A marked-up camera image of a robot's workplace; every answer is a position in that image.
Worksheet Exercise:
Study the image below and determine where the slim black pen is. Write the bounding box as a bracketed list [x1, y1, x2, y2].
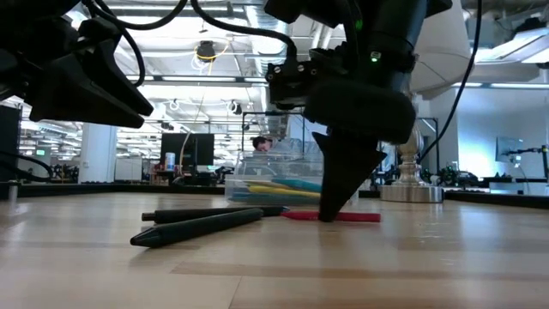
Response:
[141, 205, 289, 225]

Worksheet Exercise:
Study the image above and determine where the yellow highlighter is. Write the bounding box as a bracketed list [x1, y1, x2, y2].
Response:
[246, 184, 322, 199]

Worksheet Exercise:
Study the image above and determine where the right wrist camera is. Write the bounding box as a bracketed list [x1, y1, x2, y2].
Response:
[264, 58, 318, 111]

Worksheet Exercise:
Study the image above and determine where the white shade table lamp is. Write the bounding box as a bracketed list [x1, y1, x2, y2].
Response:
[379, 0, 473, 204]

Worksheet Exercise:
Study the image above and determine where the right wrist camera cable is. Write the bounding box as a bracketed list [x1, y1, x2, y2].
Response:
[188, 0, 484, 164]

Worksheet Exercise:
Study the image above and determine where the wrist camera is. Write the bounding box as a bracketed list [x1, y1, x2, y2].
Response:
[79, 16, 124, 46]
[264, 58, 318, 111]

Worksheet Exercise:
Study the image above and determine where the black hanging overhead camera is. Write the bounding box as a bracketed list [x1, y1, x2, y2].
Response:
[196, 39, 218, 64]

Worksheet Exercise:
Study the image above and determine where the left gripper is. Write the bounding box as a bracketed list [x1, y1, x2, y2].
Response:
[0, 25, 154, 129]

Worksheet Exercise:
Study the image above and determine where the person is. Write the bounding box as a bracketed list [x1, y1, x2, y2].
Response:
[251, 136, 278, 154]

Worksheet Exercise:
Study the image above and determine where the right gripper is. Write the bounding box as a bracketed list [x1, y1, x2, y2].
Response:
[303, 79, 417, 223]

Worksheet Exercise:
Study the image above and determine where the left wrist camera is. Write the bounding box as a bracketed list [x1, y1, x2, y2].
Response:
[79, 16, 124, 46]

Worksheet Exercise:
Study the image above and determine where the white building column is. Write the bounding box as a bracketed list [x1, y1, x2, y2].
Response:
[79, 123, 119, 184]

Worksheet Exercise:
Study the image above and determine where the white cabinet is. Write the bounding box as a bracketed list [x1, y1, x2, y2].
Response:
[114, 157, 144, 183]

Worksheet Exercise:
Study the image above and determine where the thick black marker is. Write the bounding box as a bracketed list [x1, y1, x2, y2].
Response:
[130, 208, 264, 249]

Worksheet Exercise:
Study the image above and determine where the silver post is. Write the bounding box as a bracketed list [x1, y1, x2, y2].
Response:
[5, 179, 21, 206]

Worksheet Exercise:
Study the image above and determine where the clear plastic supply box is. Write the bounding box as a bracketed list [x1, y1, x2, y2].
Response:
[223, 148, 359, 206]

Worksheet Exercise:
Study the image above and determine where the black monitor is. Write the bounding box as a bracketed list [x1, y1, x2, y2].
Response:
[160, 132, 215, 178]

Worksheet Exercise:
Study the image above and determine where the red marker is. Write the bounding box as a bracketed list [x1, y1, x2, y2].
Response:
[281, 209, 382, 223]

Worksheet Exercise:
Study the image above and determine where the ceiling light strip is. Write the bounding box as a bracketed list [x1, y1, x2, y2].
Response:
[126, 74, 269, 89]

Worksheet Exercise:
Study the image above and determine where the black arm base cable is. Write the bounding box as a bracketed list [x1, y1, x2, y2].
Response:
[0, 149, 55, 184]

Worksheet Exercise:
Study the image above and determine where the small grey monitor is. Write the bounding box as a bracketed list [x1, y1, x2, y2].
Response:
[495, 136, 527, 165]

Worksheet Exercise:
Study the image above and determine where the dark panel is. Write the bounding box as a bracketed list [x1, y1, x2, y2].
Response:
[0, 104, 24, 184]

